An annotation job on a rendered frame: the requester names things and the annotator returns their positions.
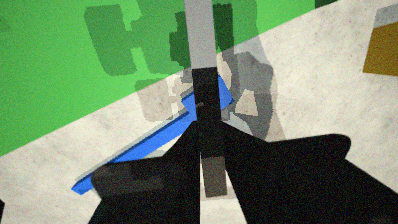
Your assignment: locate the yellow block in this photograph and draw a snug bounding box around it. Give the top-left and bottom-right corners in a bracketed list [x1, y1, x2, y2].
[362, 22, 398, 76]

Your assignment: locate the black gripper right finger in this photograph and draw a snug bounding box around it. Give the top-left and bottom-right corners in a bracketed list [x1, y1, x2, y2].
[222, 121, 351, 224]

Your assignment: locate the green putting mat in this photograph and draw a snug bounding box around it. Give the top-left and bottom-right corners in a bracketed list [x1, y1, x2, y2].
[0, 0, 315, 157]

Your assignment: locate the red putter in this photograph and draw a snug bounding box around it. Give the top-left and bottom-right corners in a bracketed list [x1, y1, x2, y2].
[184, 0, 228, 198]

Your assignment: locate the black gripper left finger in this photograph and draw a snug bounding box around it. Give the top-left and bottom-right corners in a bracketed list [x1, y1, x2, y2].
[91, 120, 200, 224]

